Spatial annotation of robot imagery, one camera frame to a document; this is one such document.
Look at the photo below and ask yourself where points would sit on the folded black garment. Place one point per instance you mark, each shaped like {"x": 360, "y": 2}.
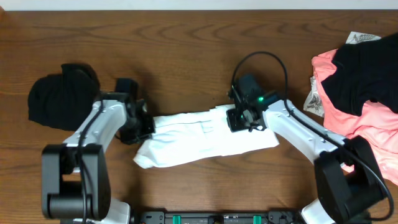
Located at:
{"x": 64, "y": 100}

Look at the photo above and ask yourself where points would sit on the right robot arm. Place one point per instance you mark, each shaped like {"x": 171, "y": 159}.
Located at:
{"x": 350, "y": 186}

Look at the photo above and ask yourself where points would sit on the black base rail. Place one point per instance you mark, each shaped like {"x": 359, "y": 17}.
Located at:
{"x": 271, "y": 217}

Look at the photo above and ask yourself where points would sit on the white t-shirt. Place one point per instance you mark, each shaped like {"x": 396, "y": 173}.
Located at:
{"x": 188, "y": 137}

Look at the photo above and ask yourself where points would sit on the coral pink garment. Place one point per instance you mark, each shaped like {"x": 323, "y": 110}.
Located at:
{"x": 377, "y": 124}

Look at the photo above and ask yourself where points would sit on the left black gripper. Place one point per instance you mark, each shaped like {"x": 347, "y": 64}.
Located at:
{"x": 148, "y": 130}

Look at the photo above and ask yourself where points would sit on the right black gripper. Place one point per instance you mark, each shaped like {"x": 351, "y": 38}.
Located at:
{"x": 234, "y": 125}

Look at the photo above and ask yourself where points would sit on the black t-shirt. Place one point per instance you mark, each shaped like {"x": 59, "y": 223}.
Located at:
{"x": 366, "y": 71}

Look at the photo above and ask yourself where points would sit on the white leaf-print garment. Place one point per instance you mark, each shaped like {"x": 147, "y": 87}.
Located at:
{"x": 313, "y": 102}

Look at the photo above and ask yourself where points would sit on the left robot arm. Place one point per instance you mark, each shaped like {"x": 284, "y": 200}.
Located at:
{"x": 75, "y": 180}

